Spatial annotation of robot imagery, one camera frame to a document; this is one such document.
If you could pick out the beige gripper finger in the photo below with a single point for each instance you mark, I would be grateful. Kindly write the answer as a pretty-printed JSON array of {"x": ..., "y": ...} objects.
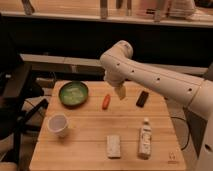
[{"x": 121, "y": 92}]

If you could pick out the green ceramic bowl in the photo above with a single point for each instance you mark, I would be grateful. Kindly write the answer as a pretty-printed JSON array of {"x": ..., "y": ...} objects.
[{"x": 73, "y": 93}]

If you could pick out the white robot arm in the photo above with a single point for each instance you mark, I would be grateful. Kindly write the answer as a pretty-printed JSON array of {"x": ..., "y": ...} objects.
[{"x": 194, "y": 93}]

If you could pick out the orange carrot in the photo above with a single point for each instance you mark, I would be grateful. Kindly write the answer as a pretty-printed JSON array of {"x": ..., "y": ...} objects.
[{"x": 106, "y": 102}]

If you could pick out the black rectangular device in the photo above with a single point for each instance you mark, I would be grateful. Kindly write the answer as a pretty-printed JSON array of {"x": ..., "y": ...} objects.
[{"x": 142, "y": 99}]

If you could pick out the beige sponge block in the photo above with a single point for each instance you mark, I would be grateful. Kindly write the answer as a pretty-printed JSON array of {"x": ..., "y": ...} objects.
[{"x": 113, "y": 146}]

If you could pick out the white plastic bottle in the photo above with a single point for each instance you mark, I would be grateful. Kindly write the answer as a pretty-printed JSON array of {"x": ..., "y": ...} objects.
[{"x": 145, "y": 136}]

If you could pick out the black office chair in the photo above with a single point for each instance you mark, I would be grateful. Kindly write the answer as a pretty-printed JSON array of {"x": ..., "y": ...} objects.
[{"x": 13, "y": 121}]

